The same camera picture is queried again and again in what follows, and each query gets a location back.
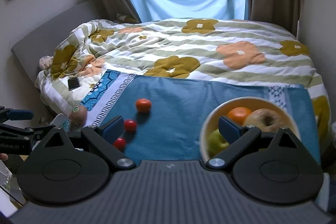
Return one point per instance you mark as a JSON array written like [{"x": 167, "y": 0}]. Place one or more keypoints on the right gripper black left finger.
[{"x": 100, "y": 139}]

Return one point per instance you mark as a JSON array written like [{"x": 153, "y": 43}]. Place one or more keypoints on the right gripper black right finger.
[{"x": 241, "y": 140}]

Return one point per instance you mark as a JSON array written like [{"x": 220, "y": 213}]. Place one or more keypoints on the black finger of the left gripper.
[{"x": 19, "y": 115}]

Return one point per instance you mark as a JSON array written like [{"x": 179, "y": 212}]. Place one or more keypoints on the small red tomato front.
[{"x": 120, "y": 144}]

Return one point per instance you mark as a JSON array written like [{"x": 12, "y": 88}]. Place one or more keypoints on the small red tomato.
[
  {"x": 130, "y": 126},
  {"x": 120, "y": 144}
]

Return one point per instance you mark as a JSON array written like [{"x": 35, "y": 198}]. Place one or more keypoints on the large orange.
[{"x": 239, "y": 114}]

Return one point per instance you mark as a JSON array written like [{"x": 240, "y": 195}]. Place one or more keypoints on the green apple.
[{"x": 216, "y": 143}]

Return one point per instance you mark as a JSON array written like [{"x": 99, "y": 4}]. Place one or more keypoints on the yellow cartoon ceramic bowl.
[{"x": 253, "y": 103}]

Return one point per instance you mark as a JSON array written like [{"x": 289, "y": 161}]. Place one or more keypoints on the large yellowish brown apple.
[{"x": 266, "y": 120}]

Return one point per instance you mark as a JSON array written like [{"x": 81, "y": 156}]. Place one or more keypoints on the small tangerine front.
[{"x": 143, "y": 105}]

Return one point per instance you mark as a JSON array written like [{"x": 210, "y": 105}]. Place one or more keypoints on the brown kiwi with sticker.
[{"x": 78, "y": 116}]

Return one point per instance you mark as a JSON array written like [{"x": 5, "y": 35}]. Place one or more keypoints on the person's right hand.
[{"x": 3, "y": 157}]

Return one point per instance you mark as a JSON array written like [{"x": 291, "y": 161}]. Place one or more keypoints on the blue patterned table cloth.
[{"x": 171, "y": 130}]

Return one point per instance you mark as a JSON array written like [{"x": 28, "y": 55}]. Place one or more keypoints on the black smartphone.
[{"x": 73, "y": 83}]

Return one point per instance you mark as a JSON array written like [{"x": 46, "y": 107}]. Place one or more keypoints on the grey bed headboard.
[{"x": 42, "y": 40}]

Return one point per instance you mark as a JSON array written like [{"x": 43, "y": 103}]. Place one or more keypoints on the floral striped duvet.
[{"x": 238, "y": 52}]

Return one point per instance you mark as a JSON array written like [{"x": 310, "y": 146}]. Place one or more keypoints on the floral pillow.
[{"x": 121, "y": 18}]

